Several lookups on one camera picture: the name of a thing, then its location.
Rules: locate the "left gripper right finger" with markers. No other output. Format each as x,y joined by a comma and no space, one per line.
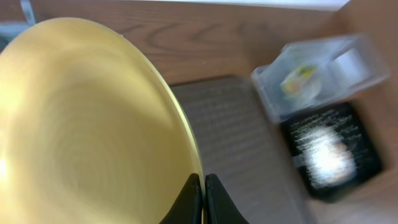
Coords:
220,208

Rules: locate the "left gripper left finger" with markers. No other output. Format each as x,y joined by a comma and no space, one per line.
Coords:
187,208

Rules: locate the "yellow round plate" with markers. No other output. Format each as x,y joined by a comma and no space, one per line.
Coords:
90,131

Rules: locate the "green orange snack wrapper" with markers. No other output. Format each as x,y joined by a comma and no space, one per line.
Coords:
301,81

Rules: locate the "black rectangular waste bin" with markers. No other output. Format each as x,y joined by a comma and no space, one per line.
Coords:
366,155

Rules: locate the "clear plastic waste bin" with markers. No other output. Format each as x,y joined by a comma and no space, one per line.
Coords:
347,64

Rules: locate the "grey plastic dishwasher rack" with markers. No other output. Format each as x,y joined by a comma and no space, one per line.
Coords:
10,30

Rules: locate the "dark brown serving tray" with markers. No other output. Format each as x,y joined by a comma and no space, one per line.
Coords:
238,144

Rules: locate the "food scraps in bowl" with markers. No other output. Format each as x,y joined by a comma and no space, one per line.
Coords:
325,142

